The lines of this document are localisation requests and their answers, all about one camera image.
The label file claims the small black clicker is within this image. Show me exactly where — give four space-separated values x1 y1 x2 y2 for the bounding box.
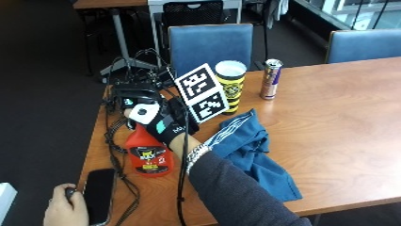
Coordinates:
64 186 79 202

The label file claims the red spray bottle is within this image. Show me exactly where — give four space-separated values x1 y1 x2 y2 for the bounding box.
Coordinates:
124 121 176 178

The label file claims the black smartphone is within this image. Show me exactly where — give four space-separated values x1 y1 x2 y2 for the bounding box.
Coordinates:
81 168 117 226

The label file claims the white box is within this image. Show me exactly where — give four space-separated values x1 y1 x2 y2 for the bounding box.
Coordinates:
0 182 19 222

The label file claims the white marker cube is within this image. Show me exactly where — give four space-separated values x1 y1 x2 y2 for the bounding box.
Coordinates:
173 62 231 124

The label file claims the wooden table with grey leg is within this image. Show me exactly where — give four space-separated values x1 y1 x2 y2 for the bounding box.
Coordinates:
72 0 159 77

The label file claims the yellow and black paper cup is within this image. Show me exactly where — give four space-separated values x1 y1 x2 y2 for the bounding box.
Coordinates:
213 59 248 115

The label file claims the blue upholstered chair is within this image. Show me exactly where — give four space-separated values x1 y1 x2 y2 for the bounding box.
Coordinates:
167 23 256 78
325 28 401 65

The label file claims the black mesh chair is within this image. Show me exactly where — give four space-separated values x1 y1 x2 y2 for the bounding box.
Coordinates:
159 0 227 30

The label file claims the silver and purple drink can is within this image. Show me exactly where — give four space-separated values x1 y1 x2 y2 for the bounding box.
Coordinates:
259 58 285 101

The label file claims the blue cloth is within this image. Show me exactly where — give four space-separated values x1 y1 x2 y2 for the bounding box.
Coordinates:
203 108 305 202

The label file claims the grey hanging jacket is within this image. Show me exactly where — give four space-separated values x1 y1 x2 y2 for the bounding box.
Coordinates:
264 0 291 30

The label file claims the braided black cable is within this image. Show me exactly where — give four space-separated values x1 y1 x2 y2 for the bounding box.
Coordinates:
100 56 141 226

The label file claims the silver bracelet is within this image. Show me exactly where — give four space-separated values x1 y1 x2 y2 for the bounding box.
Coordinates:
184 143 213 175

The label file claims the smooth black cable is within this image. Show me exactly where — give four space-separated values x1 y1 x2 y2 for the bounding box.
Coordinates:
124 47 192 226

